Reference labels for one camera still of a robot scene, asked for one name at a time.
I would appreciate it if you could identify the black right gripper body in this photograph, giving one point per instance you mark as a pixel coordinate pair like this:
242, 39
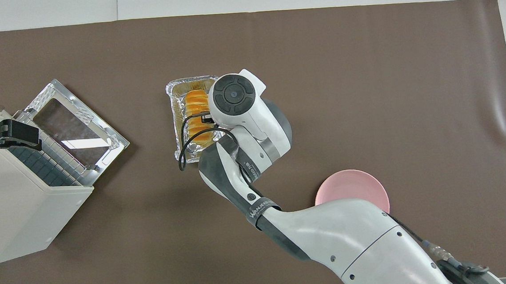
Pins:
206, 117

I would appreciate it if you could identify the glazed bread loaf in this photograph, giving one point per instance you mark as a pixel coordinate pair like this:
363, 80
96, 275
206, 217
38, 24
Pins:
196, 102

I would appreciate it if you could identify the aluminium foil tray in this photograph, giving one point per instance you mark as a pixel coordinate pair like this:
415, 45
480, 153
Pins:
177, 94

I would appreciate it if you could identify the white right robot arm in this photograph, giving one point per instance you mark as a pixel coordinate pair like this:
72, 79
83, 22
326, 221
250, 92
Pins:
353, 233

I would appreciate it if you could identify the white toaster oven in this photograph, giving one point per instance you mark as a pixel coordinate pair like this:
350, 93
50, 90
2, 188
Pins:
8, 212

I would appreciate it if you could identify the pink round plate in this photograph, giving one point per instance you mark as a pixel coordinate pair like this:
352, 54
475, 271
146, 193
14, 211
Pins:
349, 186

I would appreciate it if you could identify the brown paper table mat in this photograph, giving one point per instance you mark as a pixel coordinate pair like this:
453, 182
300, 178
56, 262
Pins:
365, 85

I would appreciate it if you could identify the glass oven door, metal frame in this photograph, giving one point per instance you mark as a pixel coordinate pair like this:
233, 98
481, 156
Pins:
74, 128

